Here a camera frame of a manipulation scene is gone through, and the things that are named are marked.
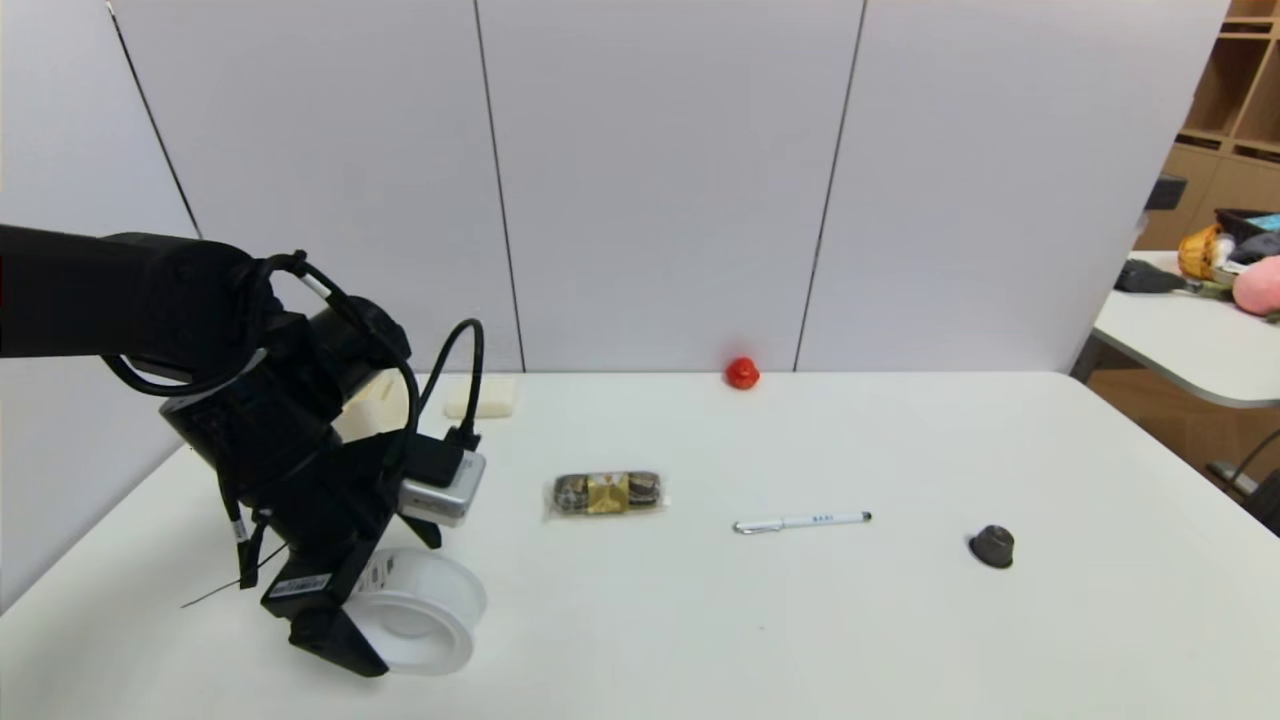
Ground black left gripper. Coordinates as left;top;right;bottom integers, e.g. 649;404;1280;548
233;468;399;678

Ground white tape roll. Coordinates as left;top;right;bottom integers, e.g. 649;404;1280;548
345;547;489;677

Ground white box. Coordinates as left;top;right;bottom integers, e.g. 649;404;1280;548
335;370;414;443

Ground black object on side table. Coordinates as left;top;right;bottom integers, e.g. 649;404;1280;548
1114;259;1193;295

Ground cream rounded block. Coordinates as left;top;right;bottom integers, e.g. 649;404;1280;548
444;375;519;420

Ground clear wrapped snack packet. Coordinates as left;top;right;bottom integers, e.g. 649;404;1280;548
545;470;669;521

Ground white pen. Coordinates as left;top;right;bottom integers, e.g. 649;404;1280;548
732;511;873;535

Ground brown coffee capsule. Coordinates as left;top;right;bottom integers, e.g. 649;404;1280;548
968;524;1016;570

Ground white side table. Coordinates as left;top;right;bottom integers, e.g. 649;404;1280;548
1070;250;1280;411

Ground pink plush toy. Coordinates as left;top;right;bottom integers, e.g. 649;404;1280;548
1231;255;1280;318

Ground black tray with teal item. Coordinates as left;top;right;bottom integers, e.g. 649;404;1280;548
1214;207;1280;243

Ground wooden shelf unit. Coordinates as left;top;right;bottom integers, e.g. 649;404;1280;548
1135;0;1280;251

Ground thin black cable tie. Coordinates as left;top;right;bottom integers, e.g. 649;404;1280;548
180;545;291;609

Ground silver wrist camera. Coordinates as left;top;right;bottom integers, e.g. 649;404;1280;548
398;448;488;528

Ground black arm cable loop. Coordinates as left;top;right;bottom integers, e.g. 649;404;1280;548
100;250;423;481

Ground black camera cable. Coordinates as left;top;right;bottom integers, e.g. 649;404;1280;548
415;318;487;453

